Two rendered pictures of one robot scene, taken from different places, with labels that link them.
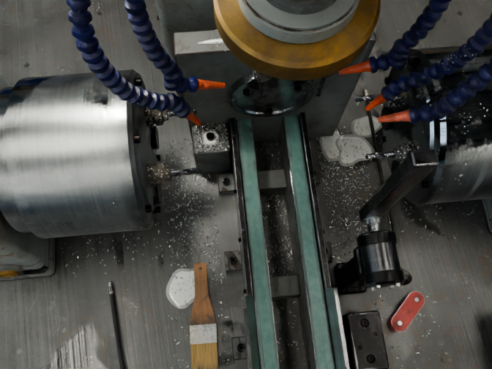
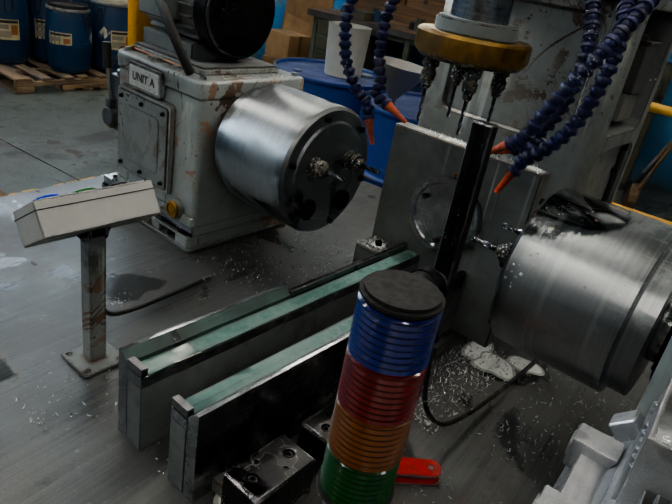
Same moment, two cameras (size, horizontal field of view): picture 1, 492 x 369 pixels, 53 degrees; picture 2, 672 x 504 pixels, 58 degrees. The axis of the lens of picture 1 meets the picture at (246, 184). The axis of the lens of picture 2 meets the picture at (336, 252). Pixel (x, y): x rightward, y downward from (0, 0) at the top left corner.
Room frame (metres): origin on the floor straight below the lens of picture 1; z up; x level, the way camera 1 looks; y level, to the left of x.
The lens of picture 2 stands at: (-0.45, -0.66, 1.42)
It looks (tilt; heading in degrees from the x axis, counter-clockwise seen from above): 26 degrees down; 45
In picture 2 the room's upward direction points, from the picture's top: 10 degrees clockwise
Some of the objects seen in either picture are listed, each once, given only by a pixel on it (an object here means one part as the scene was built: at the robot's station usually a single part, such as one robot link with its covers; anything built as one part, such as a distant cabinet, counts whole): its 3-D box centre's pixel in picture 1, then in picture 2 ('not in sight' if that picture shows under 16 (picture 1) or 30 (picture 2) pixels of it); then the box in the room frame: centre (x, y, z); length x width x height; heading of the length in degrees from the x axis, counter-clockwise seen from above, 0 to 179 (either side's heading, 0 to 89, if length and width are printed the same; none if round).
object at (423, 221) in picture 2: (271, 95); (443, 215); (0.42, -0.03, 1.01); 0.15 x 0.02 x 0.15; 99
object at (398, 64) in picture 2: not in sight; (397, 92); (1.47, 1.10, 0.93); 0.25 x 0.24 x 0.25; 15
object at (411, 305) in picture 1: (406, 311); (409, 470); (0.09, -0.32, 0.81); 0.09 x 0.03 x 0.02; 144
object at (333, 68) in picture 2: not in sight; (344, 50); (1.65, 1.68, 0.99); 0.24 x 0.22 x 0.24; 105
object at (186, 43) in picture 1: (265, 76); (454, 229); (0.48, -0.02, 0.97); 0.30 x 0.11 x 0.34; 99
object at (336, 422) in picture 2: not in sight; (370, 422); (-0.16, -0.43, 1.10); 0.06 x 0.06 x 0.04
